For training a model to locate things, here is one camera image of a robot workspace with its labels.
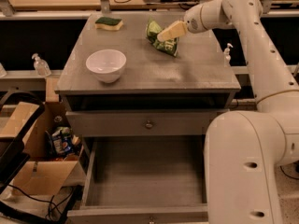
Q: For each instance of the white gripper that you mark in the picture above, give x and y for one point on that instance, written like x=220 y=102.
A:
x=193 y=22

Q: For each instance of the green jalapeno chip bag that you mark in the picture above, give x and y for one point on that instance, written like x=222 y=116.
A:
x=169 y=47

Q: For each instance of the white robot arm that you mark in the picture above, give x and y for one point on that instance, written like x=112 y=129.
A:
x=243 y=148

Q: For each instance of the closed grey top drawer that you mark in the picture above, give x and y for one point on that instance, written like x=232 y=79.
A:
x=141 y=123

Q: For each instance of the grey wooden drawer cabinet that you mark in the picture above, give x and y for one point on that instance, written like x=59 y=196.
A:
x=196 y=79

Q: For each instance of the open grey middle drawer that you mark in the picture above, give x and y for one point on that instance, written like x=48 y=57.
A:
x=144 y=180

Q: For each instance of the small white pump bottle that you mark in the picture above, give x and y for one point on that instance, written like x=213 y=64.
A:
x=226 y=53

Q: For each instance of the green and yellow sponge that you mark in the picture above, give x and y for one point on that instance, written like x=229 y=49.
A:
x=109 y=24

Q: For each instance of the white ceramic bowl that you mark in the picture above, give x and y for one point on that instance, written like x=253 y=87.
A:
x=107 y=65

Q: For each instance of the clear sanitizer pump bottle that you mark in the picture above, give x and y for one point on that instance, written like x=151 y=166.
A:
x=41 y=66

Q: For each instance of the snack packages in box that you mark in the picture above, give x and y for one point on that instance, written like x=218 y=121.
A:
x=62 y=143

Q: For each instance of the open cardboard box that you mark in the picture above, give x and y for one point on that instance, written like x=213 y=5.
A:
x=42 y=174

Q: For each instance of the black chair frame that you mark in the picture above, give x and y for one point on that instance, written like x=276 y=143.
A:
x=12 y=157

